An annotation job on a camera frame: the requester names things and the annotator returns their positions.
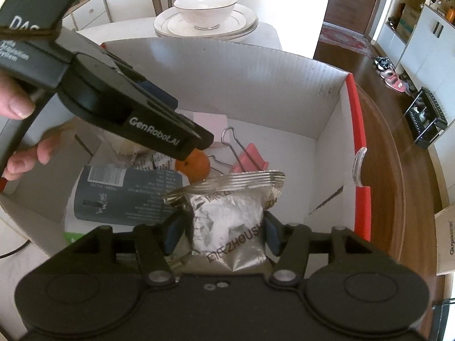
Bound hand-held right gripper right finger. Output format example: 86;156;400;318
265;212;374;286

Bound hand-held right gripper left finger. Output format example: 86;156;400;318
73;213;185;285

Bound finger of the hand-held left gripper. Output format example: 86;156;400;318
123;101;202;161
107;51;214;150

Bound silver foil snack packet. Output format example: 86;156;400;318
164;170;286;272

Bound orange tangerine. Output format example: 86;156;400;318
175;149;211;184

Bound tissue paper pack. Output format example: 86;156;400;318
64;165;183;243

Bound pink binder clip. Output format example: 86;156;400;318
206;127;269;175

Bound red cardboard box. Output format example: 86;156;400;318
0;37;373;256

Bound person's left hand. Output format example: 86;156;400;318
0;70;62;182

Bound pink paper note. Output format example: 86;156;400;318
194;111;228;144

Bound clear plastic snack bag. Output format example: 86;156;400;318
101;128;178;173

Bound white sideboard with wooden top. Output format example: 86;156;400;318
62;0;111;32

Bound white bowl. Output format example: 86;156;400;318
173;0;238;32

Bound white plate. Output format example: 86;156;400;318
155;18;259;42
154;3;258;36

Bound printed cardboard box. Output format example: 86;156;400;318
434;202;455;276

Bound pink slippers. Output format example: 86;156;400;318
380;70;409;93

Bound red patterned rug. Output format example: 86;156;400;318
317;22;378;58

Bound black cable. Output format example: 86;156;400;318
0;237;30;259

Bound black wire rack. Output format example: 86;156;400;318
404;86;448;150

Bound pale cabinet with black handles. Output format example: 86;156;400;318
375;0;455;128

